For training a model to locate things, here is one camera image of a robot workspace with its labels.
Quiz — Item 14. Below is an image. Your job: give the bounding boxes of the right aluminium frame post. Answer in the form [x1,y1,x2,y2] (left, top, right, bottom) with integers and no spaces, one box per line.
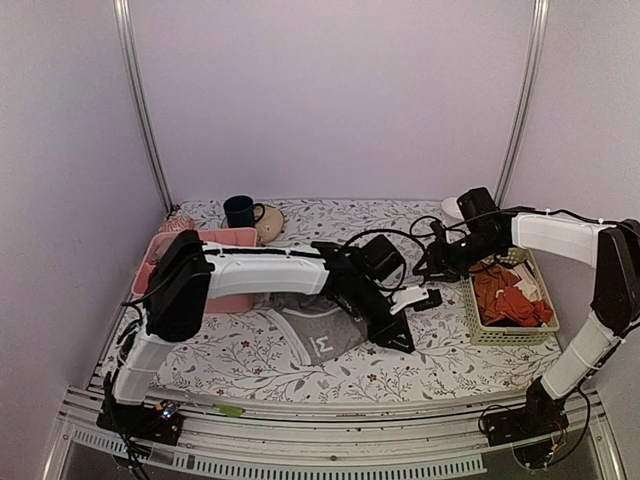
[494,0,550,206]

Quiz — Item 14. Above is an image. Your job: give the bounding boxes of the orange clothes in basket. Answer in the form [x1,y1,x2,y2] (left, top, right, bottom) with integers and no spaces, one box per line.
[470,263,554,328]

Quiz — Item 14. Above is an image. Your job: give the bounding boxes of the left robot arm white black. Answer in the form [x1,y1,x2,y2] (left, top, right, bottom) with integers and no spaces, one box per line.
[104,230,415,434]

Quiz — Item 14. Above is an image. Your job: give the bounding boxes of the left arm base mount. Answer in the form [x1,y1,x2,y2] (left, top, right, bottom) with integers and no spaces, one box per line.
[96,397,185,446]

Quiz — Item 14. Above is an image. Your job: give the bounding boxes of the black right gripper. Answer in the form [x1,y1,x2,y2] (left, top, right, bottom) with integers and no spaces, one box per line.
[415,230,502,283]

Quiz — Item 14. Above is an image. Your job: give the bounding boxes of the grey boxer underwear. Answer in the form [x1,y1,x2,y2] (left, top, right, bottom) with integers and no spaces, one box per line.
[265,293,368,366]

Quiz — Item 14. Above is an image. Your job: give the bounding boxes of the pale green plastic basket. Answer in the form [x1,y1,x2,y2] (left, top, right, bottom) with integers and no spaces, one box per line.
[461,248,559,346]

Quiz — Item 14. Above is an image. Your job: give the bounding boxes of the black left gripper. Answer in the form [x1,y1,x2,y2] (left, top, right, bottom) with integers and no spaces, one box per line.
[348,276,416,353]

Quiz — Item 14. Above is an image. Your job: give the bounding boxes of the beige plush toy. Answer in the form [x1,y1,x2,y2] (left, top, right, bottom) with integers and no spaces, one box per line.
[254,204,285,245]

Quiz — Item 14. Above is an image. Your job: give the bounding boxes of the white bowl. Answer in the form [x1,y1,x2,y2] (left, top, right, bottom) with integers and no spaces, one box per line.
[440,197,464,225]

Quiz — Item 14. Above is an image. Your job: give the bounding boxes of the left aluminium frame post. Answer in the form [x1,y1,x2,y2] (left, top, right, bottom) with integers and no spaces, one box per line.
[113,0,173,214]

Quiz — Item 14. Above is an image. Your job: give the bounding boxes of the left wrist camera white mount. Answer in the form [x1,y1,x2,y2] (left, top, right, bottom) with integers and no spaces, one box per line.
[390,286,442,315]

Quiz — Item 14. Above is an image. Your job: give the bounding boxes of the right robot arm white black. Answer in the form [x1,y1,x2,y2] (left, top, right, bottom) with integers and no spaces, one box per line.
[414,187,639,436]

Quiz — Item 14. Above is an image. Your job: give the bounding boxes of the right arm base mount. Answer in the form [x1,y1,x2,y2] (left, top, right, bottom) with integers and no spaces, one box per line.
[478,401,569,446]

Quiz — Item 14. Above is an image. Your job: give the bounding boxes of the aluminium frame post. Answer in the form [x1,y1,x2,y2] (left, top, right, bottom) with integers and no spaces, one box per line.
[494,0,550,206]
[113,0,173,214]

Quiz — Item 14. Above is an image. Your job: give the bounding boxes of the dark blue mug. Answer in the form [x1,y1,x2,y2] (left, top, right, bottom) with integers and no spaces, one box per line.
[223,195,266,228]

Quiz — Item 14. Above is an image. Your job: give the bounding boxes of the floral tablecloth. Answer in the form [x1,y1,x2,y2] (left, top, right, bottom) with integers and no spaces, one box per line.
[148,199,561,404]

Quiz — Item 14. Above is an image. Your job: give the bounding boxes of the pink divided organizer box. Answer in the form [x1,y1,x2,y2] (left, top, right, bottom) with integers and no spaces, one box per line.
[131,228,257,314]

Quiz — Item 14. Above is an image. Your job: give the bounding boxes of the red white striped cloth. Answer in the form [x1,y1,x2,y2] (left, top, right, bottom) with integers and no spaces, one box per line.
[158,212,195,233]

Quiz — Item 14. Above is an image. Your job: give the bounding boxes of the green tape scrap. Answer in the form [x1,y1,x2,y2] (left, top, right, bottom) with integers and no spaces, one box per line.
[214,404,245,418]

